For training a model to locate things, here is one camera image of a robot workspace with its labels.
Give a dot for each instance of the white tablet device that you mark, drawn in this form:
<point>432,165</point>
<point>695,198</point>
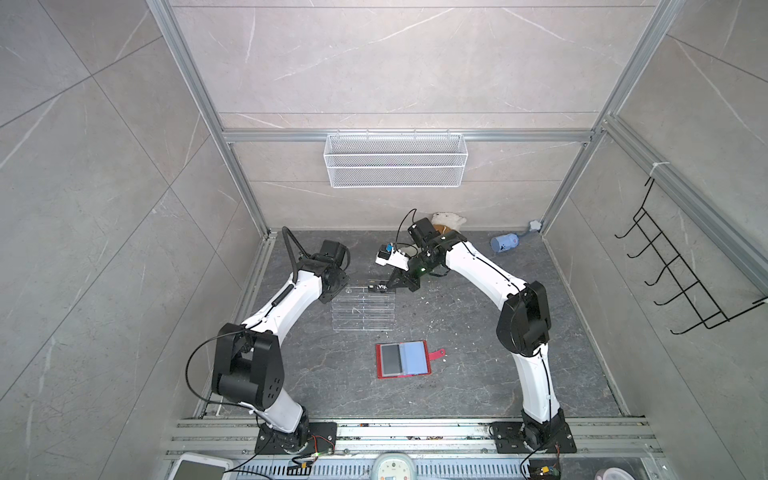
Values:
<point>195,466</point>

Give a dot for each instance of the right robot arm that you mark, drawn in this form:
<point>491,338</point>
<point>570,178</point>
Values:
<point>522,328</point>

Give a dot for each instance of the black wire hook rack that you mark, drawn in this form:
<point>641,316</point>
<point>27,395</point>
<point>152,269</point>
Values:
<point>685,282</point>

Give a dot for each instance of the white round timer device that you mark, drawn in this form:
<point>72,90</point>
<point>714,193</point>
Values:
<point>393,466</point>

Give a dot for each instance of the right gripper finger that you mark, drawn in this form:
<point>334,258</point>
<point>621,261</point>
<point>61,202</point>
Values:
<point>412,283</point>
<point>397,279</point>

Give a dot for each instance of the grey card in holder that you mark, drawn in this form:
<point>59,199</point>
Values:
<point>390,360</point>

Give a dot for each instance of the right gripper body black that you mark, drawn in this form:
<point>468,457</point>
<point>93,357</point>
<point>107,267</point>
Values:
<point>420,266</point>

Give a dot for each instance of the aluminium front rail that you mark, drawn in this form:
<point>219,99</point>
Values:
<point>238,437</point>

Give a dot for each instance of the white teddy bear orange shirt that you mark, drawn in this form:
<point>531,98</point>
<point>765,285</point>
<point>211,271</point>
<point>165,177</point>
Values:
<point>446,222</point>

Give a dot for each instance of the blue cylindrical cup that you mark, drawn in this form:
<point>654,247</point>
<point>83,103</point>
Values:
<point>503,243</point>

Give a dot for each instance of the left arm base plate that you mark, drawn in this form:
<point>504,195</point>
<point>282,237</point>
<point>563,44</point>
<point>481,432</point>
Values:
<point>310,438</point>

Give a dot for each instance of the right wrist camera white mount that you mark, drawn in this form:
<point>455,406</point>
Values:
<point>390,255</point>

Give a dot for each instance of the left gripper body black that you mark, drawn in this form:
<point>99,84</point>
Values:
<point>341,283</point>

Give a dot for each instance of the pink white round object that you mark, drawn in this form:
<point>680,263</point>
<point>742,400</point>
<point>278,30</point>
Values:
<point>614,473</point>

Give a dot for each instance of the white wire mesh basket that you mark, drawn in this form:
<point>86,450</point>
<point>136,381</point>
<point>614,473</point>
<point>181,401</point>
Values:
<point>395,160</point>

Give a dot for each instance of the red leather card holder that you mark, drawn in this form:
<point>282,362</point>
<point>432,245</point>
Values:
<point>416,359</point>

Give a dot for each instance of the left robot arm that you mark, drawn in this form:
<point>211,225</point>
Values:
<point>248,370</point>

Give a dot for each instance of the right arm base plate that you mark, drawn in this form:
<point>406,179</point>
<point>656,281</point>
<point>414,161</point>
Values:
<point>517,437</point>

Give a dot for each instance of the clear acrylic organizer tray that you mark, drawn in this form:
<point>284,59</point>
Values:
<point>359,309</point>

